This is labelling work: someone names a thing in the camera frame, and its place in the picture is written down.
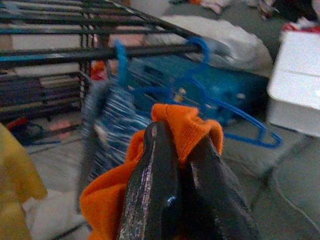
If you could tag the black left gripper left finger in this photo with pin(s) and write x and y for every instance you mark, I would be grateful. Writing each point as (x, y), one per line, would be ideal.
(145, 187)

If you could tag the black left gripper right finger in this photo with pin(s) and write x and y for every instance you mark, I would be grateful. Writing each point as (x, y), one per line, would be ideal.
(215, 195)

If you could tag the orange garment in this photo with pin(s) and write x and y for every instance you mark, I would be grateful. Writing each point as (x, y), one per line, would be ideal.
(185, 125)

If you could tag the grey green leather sofa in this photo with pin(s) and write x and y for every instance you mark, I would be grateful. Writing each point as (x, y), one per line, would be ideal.
(287, 187)

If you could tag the blue checkered shirt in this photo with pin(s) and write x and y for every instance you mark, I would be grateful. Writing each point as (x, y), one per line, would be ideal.
(112, 117)

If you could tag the blue hard suitcase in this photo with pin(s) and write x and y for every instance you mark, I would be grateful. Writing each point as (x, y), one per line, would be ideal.
(225, 85)

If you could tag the yellow shirt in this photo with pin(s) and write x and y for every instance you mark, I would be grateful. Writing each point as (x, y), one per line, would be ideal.
(15, 175)

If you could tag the white drawer box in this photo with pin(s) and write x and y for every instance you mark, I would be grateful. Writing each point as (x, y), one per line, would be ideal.
(295, 87)

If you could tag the black metal drying rack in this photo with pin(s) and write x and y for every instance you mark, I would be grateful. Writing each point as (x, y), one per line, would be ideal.
(75, 53)

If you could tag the white grey pillow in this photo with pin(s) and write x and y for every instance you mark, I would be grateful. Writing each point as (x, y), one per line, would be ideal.
(225, 37)

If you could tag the red cloth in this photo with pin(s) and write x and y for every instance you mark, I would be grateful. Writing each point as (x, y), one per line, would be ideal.
(290, 26)

